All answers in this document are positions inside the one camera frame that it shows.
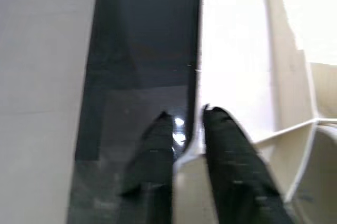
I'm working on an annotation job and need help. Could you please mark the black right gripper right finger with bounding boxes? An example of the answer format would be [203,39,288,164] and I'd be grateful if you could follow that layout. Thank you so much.
[202,105,293,224]

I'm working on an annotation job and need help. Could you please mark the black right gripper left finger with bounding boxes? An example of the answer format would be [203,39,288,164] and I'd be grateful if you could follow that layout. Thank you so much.
[121,112,174,224]

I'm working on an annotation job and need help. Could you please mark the white plastic table top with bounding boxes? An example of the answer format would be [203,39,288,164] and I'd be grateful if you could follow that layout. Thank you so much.
[172,0,337,224]

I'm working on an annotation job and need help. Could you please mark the black tablecloth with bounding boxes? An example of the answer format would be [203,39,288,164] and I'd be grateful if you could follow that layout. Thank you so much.
[65,0,201,224]

